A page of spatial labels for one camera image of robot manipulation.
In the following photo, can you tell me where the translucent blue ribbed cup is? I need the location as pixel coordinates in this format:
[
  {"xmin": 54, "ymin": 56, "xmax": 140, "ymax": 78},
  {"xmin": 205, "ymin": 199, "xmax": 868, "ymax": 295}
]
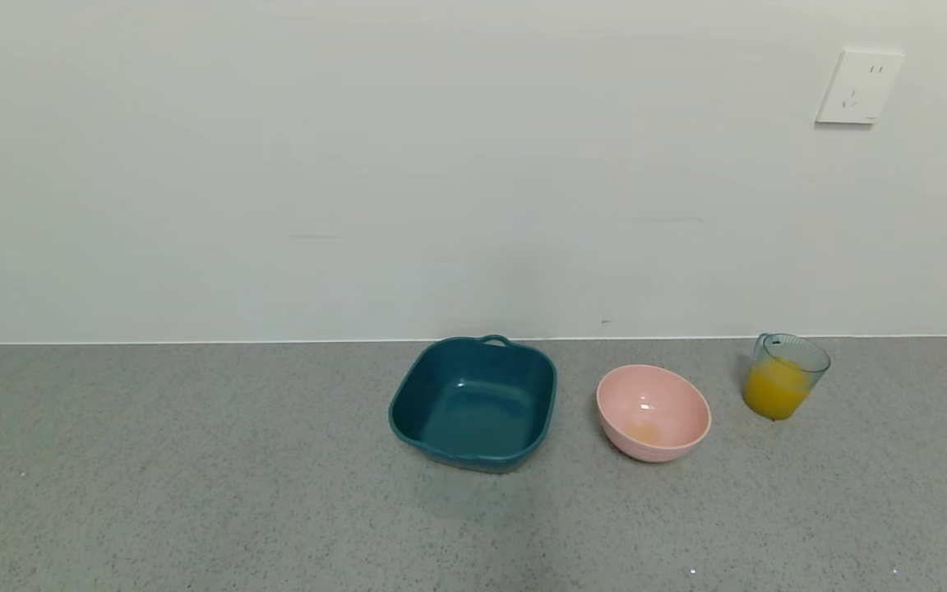
[{"xmin": 742, "ymin": 332, "xmax": 831, "ymax": 422}]

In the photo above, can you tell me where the white wall socket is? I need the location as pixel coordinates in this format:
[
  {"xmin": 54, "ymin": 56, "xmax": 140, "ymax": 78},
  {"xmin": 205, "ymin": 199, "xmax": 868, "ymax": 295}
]
[{"xmin": 815, "ymin": 49, "xmax": 906, "ymax": 126}]

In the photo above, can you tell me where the teal square plastic basin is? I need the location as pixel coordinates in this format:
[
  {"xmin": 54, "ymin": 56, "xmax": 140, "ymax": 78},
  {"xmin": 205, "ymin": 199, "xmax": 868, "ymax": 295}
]
[{"xmin": 388, "ymin": 334, "xmax": 558, "ymax": 474}]

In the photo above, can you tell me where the orange juice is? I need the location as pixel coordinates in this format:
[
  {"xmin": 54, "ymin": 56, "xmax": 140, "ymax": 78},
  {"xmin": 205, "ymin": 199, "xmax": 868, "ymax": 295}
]
[{"xmin": 743, "ymin": 359, "xmax": 813, "ymax": 421}]

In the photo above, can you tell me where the pink round bowl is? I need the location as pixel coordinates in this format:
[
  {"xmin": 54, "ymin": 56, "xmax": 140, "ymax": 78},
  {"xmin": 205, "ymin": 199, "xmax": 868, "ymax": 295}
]
[{"xmin": 596, "ymin": 364, "xmax": 712, "ymax": 463}]

